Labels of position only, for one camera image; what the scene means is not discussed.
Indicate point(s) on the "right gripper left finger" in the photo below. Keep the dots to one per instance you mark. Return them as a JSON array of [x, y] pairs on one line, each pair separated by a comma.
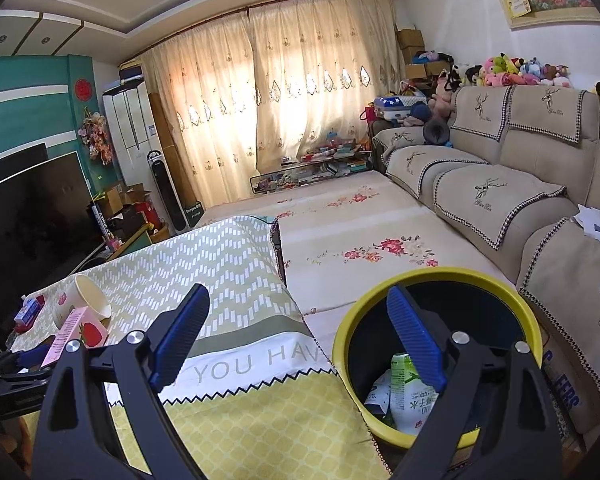
[[76, 436]]

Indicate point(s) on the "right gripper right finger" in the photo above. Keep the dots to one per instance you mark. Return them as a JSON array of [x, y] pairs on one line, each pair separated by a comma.
[[494, 420]]

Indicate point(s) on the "pink carton box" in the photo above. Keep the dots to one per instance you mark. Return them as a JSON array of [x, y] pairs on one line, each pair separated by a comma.
[[82, 325]]

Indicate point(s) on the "green capped plastic bottle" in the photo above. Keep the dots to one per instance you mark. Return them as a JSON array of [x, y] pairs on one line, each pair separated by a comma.
[[410, 392]]

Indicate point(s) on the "colourful paper cup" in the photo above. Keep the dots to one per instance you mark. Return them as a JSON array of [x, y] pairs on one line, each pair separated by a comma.
[[80, 291]]

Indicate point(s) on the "white blue snack wrapper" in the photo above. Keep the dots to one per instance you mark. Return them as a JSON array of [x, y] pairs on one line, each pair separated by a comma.
[[377, 402]]

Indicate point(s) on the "yellow rimmed black trash bin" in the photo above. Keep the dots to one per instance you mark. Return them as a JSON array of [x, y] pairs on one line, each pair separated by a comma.
[[417, 313]]

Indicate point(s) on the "red blue card box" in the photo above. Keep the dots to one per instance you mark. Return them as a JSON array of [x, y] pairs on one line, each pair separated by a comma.
[[26, 316]]

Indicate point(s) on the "black flat television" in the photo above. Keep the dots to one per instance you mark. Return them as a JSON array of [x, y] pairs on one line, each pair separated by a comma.
[[45, 231]]

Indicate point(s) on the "yellow green patterned tablecloth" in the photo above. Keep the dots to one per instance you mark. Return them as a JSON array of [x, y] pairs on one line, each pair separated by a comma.
[[257, 397]]

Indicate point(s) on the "beige sectional sofa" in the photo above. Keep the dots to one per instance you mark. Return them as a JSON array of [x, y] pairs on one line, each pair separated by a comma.
[[521, 163]]

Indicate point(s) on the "floral white mattress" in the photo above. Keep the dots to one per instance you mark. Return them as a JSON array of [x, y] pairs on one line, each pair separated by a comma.
[[343, 237]]

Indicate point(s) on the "artificial flower bouquet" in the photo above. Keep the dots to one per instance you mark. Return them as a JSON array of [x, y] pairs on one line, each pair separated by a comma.
[[94, 135]]

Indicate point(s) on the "black tower fan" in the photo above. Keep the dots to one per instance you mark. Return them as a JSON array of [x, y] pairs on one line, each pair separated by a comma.
[[167, 191]]

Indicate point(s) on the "low shelf of books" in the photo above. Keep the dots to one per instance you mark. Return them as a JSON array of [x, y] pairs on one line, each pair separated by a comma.
[[340, 161]]

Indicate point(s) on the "pile of plush toys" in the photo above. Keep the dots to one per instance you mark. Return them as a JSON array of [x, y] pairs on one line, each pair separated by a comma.
[[490, 77]]

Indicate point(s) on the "cream embroidered curtain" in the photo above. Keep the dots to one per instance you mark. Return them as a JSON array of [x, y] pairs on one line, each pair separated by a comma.
[[245, 91]]

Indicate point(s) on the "cardboard boxes stack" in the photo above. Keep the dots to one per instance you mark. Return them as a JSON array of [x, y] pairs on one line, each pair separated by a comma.
[[420, 62]]

